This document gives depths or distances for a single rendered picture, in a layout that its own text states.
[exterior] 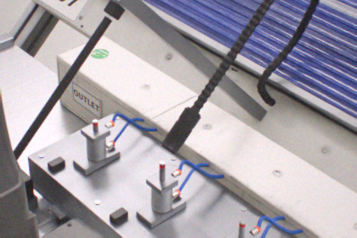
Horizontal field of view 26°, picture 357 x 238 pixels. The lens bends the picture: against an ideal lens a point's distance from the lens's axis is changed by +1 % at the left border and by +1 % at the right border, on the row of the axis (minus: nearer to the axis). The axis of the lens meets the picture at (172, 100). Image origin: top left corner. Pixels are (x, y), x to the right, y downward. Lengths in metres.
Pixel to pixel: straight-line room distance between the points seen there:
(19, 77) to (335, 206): 0.53
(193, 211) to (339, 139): 0.19
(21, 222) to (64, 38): 2.80
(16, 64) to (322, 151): 0.49
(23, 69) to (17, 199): 0.69
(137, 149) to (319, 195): 0.22
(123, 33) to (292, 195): 0.39
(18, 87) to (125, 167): 0.30
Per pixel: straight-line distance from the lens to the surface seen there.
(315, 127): 0.91
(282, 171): 0.85
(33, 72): 1.15
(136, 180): 0.86
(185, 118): 0.72
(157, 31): 0.73
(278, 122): 0.93
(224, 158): 0.86
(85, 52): 0.69
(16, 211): 0.48
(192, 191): 0.84
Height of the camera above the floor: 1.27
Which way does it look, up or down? 1 degrees up
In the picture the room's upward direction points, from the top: 34 degrees clockwise
